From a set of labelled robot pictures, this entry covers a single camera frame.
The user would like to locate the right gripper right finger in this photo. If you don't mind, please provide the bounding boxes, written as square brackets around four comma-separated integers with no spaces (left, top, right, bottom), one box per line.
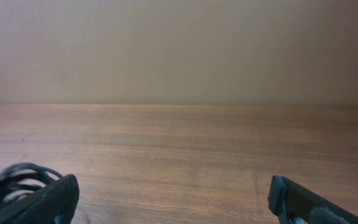
[268,175,358,224]

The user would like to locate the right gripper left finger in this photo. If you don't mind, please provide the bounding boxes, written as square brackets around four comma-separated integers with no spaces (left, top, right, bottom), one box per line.
[0,174,80,224]

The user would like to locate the black usb cables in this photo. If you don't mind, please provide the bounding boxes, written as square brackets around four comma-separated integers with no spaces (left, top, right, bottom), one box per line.
[0,162,64,217]

